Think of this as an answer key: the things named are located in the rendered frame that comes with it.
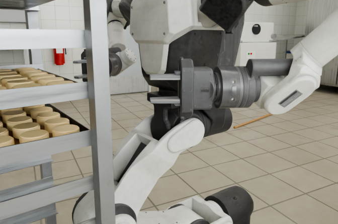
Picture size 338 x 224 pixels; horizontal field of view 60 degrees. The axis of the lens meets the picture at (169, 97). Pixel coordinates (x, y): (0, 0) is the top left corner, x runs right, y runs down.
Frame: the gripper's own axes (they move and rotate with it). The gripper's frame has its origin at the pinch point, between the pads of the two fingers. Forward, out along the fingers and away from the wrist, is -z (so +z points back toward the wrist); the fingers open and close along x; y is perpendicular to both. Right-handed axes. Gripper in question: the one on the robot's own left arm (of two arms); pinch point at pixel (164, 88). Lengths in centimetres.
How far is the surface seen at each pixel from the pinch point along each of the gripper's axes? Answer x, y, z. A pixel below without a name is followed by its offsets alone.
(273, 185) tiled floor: -86, -109, 84
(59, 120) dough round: -6.8, -2.7, -22.0
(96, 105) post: -1.2, 8.5, -12.8
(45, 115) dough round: -6.8, -7.6, -26.2
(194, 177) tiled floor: -86, -126, 34
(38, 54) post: 5.3, -31.4, -33.8
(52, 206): -44, -31, -34
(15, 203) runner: -16.3, 12.8, -26.0
